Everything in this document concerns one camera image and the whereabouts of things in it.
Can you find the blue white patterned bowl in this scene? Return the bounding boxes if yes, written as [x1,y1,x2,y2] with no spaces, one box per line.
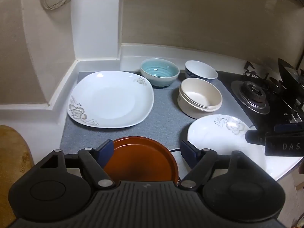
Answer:
[185,60,218,82]

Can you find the cream beige bowl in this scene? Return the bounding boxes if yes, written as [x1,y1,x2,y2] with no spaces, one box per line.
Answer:
[177,78,223,119]

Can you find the orange round plate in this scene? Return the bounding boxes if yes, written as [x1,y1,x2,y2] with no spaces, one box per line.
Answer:
[104,136,179,184]

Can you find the teal glazed bowl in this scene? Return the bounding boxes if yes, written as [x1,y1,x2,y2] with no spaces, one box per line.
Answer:
[140,58,180,88]

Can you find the black gas stove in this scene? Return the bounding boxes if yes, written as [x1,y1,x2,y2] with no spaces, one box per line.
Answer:
[218,61,303,132]

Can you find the wooden cutting board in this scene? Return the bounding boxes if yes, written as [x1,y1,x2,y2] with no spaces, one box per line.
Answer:
[1,125,34,227]

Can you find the large white floral plate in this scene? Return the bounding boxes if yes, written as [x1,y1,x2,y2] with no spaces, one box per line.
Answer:
[67,70,154,129]

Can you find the small white floral plate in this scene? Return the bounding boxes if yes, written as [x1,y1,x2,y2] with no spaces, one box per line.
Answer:
[187,114,266,170]

